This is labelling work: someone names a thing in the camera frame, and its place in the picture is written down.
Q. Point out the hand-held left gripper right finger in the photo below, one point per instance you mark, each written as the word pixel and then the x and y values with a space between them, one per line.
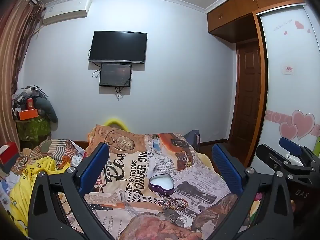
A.
pixel 226 167

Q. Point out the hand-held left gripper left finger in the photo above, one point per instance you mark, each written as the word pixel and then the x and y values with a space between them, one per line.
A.
pixel 95 165

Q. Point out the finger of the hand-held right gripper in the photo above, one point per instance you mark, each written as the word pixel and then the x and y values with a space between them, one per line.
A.
pixel 290 146
pixel 268 155

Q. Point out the purple heart-shaped tin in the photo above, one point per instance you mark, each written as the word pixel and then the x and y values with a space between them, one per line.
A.
pixel 160 189

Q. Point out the small silver jewelry pieces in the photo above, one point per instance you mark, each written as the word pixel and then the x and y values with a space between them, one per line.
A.
pixel 164 204

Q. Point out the striped cloth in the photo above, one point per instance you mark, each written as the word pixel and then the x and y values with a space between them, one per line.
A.
pixel 57 150

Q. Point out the dark blue cloth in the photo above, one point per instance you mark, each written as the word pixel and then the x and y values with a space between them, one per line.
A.
pixel 193 138

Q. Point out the newspaper print blanket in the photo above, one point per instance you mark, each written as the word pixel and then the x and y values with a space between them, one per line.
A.
pixel 140 170

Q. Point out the white heart-sticker wardrobe door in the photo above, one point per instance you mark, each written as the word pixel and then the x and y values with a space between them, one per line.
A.
pixel 290 92

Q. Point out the brown wooden door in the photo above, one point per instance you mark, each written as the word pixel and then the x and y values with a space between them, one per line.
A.
pixel 246 92

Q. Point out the green patterned cloth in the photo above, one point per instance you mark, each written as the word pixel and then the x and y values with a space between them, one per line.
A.
pixel 32 130

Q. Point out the yellow cloth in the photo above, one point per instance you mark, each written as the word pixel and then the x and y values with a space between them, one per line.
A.
pixel 25 187

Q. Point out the small red white sticker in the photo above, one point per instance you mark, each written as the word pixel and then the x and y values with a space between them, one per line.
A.
pixel 288 69

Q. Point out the orange box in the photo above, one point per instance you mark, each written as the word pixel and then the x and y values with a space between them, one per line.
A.
pixel 28 114

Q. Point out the red box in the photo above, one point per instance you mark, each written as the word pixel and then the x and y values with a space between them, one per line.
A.
pixel 8 152

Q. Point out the small red carton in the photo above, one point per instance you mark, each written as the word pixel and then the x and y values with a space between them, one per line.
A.
pixel 30 104

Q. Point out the small black monitor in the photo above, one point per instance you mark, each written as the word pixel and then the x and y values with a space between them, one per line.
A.
pixel 115 75

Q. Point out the pile of clutter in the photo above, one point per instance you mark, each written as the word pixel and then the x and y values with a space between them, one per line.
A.
pixel 25 93

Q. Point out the brown striped curtain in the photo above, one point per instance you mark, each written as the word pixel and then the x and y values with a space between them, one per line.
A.
pixel 15 55

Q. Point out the white air conditioner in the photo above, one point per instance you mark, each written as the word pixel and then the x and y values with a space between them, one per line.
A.
pixel 65 8

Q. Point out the black wall television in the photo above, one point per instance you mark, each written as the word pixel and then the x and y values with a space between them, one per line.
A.
pixel 117 46

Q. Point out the wooden wardrobe frame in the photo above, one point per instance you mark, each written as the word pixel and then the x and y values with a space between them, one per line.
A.
pixel 237 10

